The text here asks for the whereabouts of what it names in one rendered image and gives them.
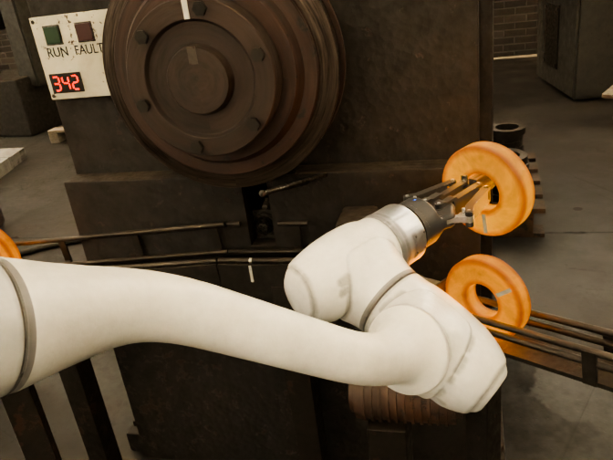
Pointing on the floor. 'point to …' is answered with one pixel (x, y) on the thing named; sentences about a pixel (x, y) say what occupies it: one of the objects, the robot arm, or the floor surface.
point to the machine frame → (212, 374)
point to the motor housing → (394, 419)
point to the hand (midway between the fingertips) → (485, 180)
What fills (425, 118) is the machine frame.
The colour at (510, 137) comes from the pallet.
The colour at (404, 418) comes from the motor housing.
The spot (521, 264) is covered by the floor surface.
